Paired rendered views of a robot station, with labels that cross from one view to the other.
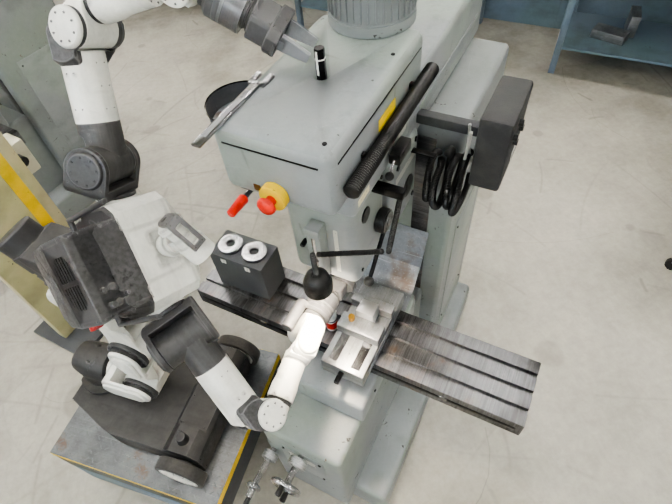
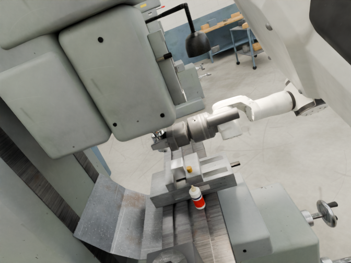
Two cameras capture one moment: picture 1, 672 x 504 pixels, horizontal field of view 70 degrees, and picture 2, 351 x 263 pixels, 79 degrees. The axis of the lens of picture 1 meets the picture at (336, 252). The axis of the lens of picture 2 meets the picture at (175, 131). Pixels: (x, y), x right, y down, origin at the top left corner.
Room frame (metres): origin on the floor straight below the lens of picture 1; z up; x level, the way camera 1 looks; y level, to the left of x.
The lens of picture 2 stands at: (1.08, 0.59, 1.57)
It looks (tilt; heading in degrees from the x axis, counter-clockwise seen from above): 27 degrees down; 247
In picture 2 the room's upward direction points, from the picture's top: 23 degrees counter-clockwise
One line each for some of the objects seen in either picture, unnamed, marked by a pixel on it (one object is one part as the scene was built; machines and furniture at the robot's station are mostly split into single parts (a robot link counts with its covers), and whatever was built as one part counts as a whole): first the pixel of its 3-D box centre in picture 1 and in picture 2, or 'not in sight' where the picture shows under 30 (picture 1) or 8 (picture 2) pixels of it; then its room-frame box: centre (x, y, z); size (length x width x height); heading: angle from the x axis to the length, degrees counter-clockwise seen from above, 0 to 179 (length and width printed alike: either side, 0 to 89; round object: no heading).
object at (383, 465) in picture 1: (377, 363); not in sight; (1.10, -0.14, 0.10); 1.20 x 0.60 x 0.20; 148
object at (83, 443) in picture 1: (184, 416); not in sight; (0.89, 0.81, 0.20); 0.78 x 0.68 x 0.40; 68
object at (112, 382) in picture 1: (138, 371); not in sight; (0.91, 0.84, 0.68); 0.21 x 0.20 x 0.13; 68
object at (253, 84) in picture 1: (233, 107); not in sight; (0.80, 0.16, 1.89); 0.24 x 0.04 x 0.01; 149
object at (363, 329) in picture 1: (360, 328); (192, 168); (0.80, -0.05, 1.01); 0.15 x 0.06 x 0.04; 58
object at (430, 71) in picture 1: (394, 122); not in sight; (0.84, -0.16, 1.79); 0.45 x 0.04 x 0.04; 148
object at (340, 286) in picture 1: (328, 292); (186, 133); (0.81, 0.03, 1.23); 0.13 x 0.12 x 0.10; 58
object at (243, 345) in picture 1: (238, 350); not in sight; (1.05, 0.49, 0.50); 0.20 x 0.05 x 0.20; 68
